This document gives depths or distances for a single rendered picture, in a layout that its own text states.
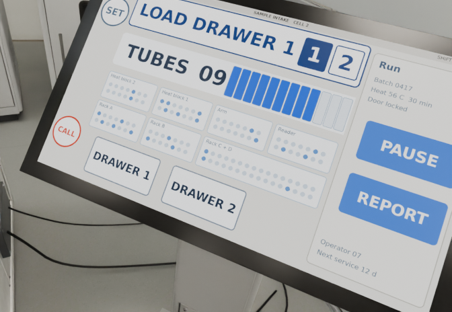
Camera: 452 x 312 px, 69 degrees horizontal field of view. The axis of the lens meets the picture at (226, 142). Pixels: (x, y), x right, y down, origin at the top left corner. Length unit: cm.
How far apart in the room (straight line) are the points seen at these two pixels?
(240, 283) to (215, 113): 32
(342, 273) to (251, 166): 15
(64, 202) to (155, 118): 145
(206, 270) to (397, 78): 43
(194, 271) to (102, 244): 102
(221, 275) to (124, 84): 36
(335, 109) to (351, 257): 16
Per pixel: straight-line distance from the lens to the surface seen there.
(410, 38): 43
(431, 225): 40
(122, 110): 44
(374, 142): 39
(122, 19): 48
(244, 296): 64
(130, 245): 161
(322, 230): 38
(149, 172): 41
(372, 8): 119
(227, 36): 42
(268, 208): 38
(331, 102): 39
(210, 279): 64
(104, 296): 149
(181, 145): 40
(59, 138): 48
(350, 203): 38
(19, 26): 377
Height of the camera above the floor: 127
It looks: 35 degrees down
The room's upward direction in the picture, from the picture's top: 10 degrees clockwise
